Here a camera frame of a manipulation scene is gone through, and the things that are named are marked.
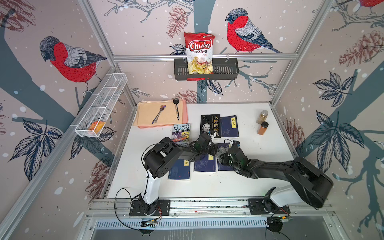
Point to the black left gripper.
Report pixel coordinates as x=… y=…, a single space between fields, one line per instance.
x=213 y=149

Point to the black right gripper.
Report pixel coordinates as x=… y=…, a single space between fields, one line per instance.
x=224 y=157

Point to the blue book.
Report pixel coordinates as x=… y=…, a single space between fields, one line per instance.
x=229 y=127
x=180 y=170
x=206 y=164
x=222 y=148

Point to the Treehouse colourful paperback book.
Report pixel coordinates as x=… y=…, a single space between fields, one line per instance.
x=181 y=134

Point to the grey striped cloth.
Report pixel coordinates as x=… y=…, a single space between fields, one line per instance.
x=223 y=158

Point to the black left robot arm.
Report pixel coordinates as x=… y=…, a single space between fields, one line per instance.
x=162 y=156

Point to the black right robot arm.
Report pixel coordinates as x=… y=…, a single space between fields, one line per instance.
x=308 y=182

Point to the black portrait cover book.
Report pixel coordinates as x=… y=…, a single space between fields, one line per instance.
x=210 y=123

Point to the orange spice jar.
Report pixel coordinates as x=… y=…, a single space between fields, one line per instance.
x=263 y=127

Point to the beige spice jar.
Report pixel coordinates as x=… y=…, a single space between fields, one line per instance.
x=262 y=117

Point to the black ladle spoon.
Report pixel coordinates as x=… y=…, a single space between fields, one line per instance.
x=176 y=102

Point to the iridescent purple spoon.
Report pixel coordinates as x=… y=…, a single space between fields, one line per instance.
x=162 y=107

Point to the beige placemat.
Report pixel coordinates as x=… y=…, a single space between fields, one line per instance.
x=156 y=114

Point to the red Chuba chips bag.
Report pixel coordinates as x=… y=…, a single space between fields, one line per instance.
x=199 y=52

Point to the orange packet in shelf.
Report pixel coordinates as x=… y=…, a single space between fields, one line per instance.
x=96 y=126

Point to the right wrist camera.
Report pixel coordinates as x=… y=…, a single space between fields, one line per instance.
x=236 y=143

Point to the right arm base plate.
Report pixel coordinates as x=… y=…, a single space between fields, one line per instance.
x=259 y=206

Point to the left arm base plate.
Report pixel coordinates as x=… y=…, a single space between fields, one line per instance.
x=140 y=208

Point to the black wall basket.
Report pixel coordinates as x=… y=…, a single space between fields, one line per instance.
x=223 y=69

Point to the white wire wall shelf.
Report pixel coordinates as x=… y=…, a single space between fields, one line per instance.
x=103 y=104

